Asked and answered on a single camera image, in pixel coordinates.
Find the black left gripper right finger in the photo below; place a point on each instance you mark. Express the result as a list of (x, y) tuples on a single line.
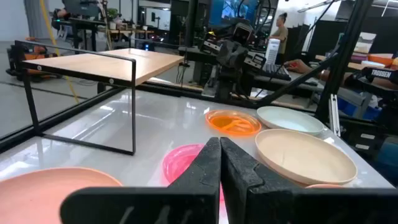
[(264, 205)]

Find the person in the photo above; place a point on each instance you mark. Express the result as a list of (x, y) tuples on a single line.
[(282, 34)]

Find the small orange bowl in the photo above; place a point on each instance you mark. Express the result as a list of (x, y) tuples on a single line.
[(233, 123)]

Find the person's forearm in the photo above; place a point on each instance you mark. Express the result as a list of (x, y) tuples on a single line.
[(326, 75)]

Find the beige plate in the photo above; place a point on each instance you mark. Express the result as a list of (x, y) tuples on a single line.
[(304, 157)]

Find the white ribbed container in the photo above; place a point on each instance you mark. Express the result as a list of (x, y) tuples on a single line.
[(272, 51)]

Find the black keyboard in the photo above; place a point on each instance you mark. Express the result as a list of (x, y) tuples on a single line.
[(275, 71)]

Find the black rig frame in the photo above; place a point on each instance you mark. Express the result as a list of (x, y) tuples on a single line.
[(342, 62)]

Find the orange and black machine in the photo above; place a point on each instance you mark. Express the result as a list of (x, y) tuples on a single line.
[(38, 53)]

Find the wooden shelf with black frame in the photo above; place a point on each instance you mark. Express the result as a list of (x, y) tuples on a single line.
[(124, 63)]

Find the pink translucent plate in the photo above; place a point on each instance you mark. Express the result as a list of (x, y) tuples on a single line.
[(180, 161)]

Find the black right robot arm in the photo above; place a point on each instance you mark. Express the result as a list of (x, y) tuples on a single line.
[(231, 81)]

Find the pale mint plate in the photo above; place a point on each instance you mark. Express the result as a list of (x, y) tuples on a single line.
[(289, 119)]

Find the salmon pink plate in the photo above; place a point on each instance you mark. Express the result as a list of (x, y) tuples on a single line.
[(31, 196)]

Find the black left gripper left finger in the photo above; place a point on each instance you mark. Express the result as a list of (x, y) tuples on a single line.
[(186, 205)]

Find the black background robot rig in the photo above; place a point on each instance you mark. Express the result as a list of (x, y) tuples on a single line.
[(81, 7)]

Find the person's hand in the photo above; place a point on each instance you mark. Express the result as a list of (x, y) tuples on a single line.
[(298, 66)]

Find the black Trossen labelled bar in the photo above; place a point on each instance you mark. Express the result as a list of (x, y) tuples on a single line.
[(381, 73)]

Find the blue storage bin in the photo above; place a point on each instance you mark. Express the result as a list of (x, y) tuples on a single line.
[(351, 109)]

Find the silver aluminium bracket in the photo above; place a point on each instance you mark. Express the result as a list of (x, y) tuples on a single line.
[(334, 115)]

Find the black monitor with blue screen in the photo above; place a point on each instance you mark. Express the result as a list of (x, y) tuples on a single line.
[(217, 12)]

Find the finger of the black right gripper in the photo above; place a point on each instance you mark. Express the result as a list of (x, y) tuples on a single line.
[(248, 59), (224, 51)]

